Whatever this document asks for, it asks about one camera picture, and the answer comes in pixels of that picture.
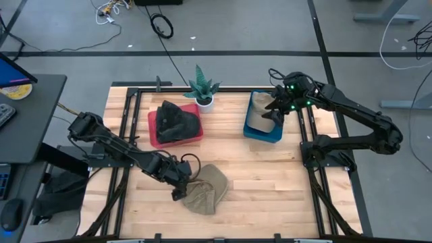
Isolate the white and yellow cable bundle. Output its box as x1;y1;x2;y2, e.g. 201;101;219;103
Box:
90;0;132;26

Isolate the yellow round disc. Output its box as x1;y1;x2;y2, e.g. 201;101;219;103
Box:
0;83;34;101

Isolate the keypad with blue keys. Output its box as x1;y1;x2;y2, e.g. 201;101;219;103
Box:
0;164;12;200

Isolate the dark grey desk surface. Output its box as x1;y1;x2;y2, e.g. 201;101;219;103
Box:
0;161;49;243

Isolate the long white cable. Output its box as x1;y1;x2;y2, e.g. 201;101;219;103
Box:
379;9;432;71

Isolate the black cable bundle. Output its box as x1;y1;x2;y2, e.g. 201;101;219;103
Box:
407;20;432;61

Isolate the blue plastic bin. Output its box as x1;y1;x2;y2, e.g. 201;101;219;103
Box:
242;89;284;144

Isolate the black standing desk top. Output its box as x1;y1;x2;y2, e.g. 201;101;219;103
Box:
0;74;90;177

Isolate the computer monitor with blue screen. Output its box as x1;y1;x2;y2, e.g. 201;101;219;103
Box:
0;52;38;89

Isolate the red plastic bin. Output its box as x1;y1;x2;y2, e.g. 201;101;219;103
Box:
147;103;205;149

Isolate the khaki baseball cap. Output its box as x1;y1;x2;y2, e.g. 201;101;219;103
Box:
246;91;281;134
181;163;230;216

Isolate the black aluminium table frame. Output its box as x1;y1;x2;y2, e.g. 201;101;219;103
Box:
76;86;364;239

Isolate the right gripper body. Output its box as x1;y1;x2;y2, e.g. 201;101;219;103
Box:
273;84;304;128

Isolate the grey desk foot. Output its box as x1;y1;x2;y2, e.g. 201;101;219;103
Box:
353;0;422;24
379;91;432;111

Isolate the green plant in white pot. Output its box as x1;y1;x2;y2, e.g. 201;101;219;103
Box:
183;64;222;115

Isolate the black coiled cable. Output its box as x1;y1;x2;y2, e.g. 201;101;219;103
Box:
144;5;190;87

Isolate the grey computer keyboard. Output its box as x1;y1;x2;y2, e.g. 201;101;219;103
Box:
0;103;17;130

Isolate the black computer mouse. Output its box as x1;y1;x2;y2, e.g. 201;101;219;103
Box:
0;198;24;233

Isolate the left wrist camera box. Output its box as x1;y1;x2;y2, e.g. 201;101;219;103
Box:
178;159;194;176

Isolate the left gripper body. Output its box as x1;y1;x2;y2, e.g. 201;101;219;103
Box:
170;171;194;202

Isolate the black box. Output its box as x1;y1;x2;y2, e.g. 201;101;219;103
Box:
134;0;184;7

